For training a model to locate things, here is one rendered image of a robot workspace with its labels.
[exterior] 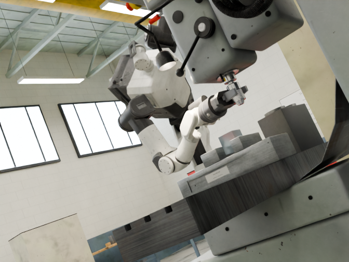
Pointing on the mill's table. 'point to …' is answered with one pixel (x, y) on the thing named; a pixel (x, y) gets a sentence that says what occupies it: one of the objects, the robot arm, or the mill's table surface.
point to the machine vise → (239, 161)
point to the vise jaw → (214, 156)
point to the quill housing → (213, 46)
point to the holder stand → (292, 126)
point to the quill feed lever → (201, 30)
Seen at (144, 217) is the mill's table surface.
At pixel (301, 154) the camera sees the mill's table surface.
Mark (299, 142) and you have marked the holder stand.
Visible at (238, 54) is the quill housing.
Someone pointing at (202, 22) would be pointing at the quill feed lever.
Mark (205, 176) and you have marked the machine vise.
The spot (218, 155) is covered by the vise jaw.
